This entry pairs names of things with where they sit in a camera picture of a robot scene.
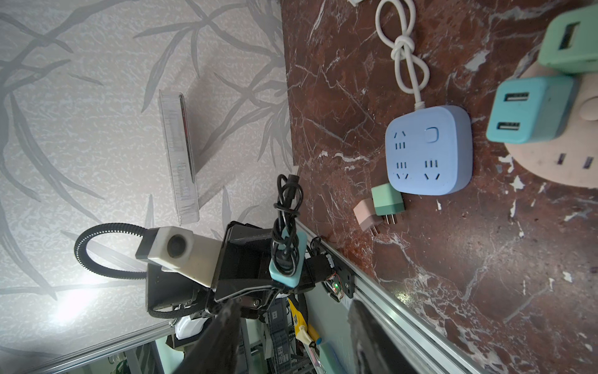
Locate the light green cube charger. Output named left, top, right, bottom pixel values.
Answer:
left=538, top=4, right=597, bottom=75

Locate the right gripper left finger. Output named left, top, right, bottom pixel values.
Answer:
left=174, top=300, right=241, bottom=373

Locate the blue square power strip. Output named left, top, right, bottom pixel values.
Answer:
left=385, top=105, right=473, bottom=196

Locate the pink round power strip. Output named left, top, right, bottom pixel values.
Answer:
left=505, top=73, right=597, bottom=189

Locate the teal green cube charger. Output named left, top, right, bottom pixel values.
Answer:
left=486, top=76, right=579, bottom=144

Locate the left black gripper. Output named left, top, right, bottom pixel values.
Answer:
left=146, top=221, right=330, bottom=319

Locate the pink cube charger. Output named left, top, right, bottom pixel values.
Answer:
left=354, top=198, right=382, bottom=236

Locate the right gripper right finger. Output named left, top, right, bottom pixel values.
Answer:
left=348, top=300, right=417, bottom=374

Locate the black usb cable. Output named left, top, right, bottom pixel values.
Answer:
left=270, top=174, right=305, bottom=277

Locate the white power strip cable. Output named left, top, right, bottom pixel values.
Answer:
left=347, top=0, right=431, bottom=112

